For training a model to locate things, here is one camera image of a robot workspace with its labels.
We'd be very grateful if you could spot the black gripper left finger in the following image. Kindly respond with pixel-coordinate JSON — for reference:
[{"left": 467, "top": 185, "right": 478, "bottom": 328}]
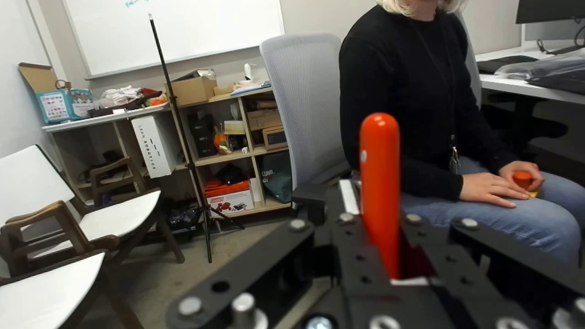
[{"left": 337, "top": 178, "right": 363, "bottom": 218}]

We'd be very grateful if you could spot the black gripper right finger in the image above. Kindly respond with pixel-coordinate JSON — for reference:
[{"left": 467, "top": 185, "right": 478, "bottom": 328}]
[{"left": 397, "top": 225, "right": 443, "bottom": 289}]

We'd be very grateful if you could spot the grey office chair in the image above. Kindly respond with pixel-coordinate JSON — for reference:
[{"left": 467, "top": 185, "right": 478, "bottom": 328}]
[{"left": 260, "top": 33, "right": 355, "bottom": 203}]

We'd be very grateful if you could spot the person in black sweater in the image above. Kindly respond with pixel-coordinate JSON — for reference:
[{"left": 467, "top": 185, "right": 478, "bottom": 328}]
[{"left": 337, "top": 0, "right": 585, "bottom": 267}]

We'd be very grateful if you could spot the cluttered desk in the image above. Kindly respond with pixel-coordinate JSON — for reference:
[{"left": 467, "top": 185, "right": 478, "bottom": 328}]
[{"left": 41, "top": 84, "right": 295, "bottom": 223}]

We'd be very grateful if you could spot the thin black pole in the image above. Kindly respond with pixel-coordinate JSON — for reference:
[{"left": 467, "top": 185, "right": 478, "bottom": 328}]
[{"left": 147, "top": 15, "right": 246, "bottom": 265}]

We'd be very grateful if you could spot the small open cardboard box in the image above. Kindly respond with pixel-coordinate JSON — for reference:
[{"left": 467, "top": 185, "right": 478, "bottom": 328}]
[{"left": 171, "top": 72, "right": 220, "bottom": 108}]

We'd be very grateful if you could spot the white printed box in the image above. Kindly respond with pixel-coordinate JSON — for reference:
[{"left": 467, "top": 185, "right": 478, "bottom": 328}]
[{"left": 130, "top": 114, "right": 180, "bottom": 181}]

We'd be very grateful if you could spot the white office desk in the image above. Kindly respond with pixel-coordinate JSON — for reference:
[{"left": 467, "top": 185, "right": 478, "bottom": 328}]
[{"left": 474, "top": 42, "right": 585, "bottom": 154}]

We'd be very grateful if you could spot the black computer monitor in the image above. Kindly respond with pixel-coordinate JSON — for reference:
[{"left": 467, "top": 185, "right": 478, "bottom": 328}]
[{"left": 516, "top": 0, "right": 585, "bottom": 26}]

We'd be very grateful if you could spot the blue printed bag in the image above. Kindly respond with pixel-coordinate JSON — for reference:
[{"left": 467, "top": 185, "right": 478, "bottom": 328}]
[{"left": 35, "top": 88, "right": 97, "bottom": 126}]

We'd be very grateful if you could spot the wooden chair white seat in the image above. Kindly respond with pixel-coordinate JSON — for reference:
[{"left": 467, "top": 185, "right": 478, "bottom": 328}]
[
  {"left": 0, "top": 253, "right": 107, "bottom": 329},
  {"left": 0, "top": 143, "right": 187, "bottom": 280}
]

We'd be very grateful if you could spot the large wall whiteboard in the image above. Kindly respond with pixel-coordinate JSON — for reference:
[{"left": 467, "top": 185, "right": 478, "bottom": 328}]
[{"left": 61, "top": 0, "right": 288, "bottom": 81}]

